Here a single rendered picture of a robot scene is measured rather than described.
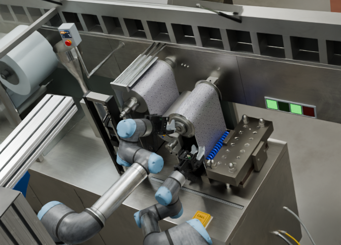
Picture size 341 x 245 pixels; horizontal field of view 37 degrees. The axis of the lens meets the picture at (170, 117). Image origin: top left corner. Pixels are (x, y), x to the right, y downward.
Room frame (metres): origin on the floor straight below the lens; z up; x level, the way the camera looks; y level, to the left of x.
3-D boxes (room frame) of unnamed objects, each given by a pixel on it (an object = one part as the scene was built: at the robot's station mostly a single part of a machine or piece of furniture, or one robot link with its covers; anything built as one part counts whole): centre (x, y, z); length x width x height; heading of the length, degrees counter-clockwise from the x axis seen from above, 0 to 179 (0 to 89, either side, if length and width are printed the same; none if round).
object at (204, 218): (1.56, 0.02, 0.91); 0.07 x 0.07 x 0.02; 44
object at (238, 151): (1.82, -0.27, 1.00); 0.40 x 0.16 x 0.06; 134
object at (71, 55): (2.43, 0.39, 1.50); 0.14 x 0.14 x 0.06
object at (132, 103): (2.00, 0.16, 1.33); 0.06 x 0.06 x 0.06; 44
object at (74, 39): (2.25, 0.33, 1.66); 0.07 x 0.07 x 0.10; 55
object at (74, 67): (2.43, 0.39, 1.18); 0.14 x 0.14 x 0.57
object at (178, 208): (1.60, 0.14, 1.01); 0.11 x 0.08 x 0.11; 95
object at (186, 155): (1.71, 0.01, 1.12); 0.12 x 0.08 x 0.09; 134
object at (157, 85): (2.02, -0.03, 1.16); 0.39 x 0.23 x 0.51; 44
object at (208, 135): (1.88, -0.16, 1.12); 0.23 x 0.01 x 0.18; 134
